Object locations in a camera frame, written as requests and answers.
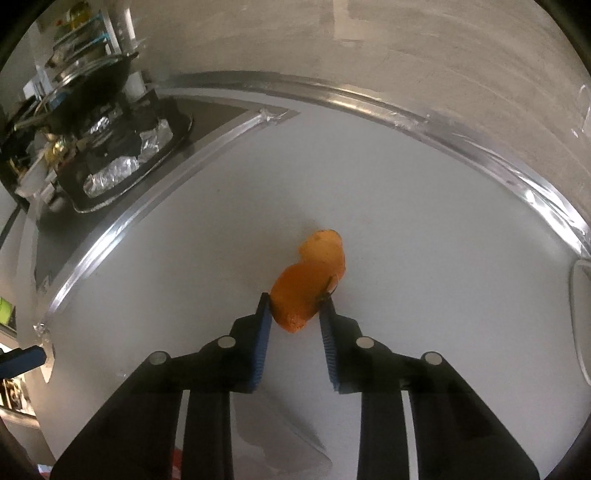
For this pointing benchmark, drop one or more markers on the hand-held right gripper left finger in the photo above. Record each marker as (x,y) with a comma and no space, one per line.
(262,341)

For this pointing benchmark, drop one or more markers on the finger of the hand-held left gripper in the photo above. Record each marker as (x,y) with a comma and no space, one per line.
(23,358)

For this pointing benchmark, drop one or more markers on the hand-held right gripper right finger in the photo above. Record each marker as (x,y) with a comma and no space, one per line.
(328,346)

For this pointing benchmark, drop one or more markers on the orange peel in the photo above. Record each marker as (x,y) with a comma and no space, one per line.
(300,286)

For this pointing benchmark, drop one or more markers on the lime green container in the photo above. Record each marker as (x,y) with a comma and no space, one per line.
(7,313)

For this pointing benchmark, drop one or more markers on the white cup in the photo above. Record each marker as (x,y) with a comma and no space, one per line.
(30,184)

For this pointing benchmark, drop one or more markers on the aluminium foil sheet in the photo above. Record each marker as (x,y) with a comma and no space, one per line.
(157,138)
(111,175)

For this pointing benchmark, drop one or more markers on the black gas stove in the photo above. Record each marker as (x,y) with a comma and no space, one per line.
(106,157)

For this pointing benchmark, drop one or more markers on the black wok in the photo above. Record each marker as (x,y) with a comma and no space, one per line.
(87,94)

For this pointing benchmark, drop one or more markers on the white bottle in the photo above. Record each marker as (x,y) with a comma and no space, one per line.
(135,83)

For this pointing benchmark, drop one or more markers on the metal shelf rack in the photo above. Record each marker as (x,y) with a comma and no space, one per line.
(83,32)

